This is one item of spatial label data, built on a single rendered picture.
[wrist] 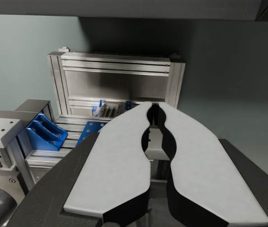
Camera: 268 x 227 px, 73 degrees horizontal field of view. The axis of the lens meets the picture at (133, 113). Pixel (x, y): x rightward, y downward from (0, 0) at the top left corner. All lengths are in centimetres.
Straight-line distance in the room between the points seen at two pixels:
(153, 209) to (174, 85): 85
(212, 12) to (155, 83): 87
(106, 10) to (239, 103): 144
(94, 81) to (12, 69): 73
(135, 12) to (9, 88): 157
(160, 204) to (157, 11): 43
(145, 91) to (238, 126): 94
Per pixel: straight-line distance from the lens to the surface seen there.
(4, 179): 60
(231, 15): 41
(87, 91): 130
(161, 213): 51
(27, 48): 161
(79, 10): 40
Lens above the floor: 133
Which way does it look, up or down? 58 degrees down
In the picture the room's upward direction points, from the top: 174 degrees counter-clockwise
